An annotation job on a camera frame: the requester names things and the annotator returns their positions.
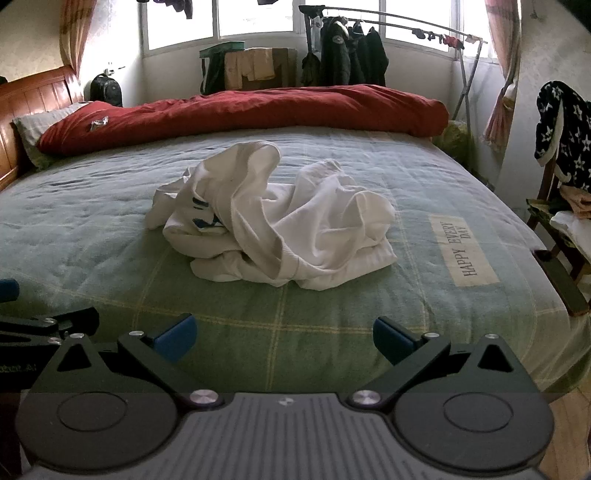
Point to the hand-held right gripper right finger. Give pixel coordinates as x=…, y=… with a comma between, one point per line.
x=395, y=341

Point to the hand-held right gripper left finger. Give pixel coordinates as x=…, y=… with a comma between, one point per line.
x=173, y=339

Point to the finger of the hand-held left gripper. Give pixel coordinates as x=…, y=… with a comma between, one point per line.
x=9, y=290
x=46, y=326

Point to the white printed t-shirt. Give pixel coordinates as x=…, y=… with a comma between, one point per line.
x=258, y=194

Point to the metal clothes drying rack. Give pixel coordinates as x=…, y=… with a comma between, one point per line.
x=464, y=83

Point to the dark clothes outside window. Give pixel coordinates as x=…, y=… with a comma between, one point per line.
x=178, y=7

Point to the grey checked pillow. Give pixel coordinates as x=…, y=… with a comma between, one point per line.
x=32, y=131

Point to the wooden chair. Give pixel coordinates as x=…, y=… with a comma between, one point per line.
x=561, y=272

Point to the wooden headboard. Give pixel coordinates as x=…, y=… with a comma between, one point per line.
x=32, y=106

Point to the small shiny wrapper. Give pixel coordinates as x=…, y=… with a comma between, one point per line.
x=99, y=123

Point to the yellow-green bag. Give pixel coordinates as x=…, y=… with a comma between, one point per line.
x=459, y=138

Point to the white folded cloth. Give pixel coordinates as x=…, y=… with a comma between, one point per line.
x=577, y=230

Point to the black backpack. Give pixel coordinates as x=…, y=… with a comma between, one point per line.
x=106, y=90

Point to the peach cloth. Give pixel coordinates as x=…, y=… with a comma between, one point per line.
x=577, y=198

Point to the red duvet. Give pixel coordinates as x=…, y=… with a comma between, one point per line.
x=277, y=110

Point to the pink curtain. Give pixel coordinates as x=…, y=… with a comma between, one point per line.
x=76, y=32
x=503, y=69

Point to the black star-patterned garment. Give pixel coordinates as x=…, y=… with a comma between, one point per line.
x=570, y=134

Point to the beige hanging cloth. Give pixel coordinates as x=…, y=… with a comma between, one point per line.
x=251, y=67

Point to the dark hanging jacket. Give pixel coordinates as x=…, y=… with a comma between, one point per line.
x=369, y=57

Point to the cardboard box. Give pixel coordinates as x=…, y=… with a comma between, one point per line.
x=281, y=69

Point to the black jacket with badge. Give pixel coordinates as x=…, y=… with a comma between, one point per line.
x=334, y=53

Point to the row of hanging socks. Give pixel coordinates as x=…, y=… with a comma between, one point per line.
x=438, y=38

